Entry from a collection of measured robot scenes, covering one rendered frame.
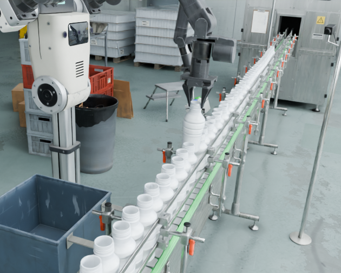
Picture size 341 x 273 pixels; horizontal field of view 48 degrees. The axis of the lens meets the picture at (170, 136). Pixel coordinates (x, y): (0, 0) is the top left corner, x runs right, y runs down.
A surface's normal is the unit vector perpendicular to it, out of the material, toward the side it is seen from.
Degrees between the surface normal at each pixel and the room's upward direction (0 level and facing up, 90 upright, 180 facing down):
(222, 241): 0
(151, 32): 90
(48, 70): 101
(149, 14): 91
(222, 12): 90
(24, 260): 90
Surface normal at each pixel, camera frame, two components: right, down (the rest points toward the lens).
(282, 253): 0.06, -0.93
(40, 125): -0.23, 0.34
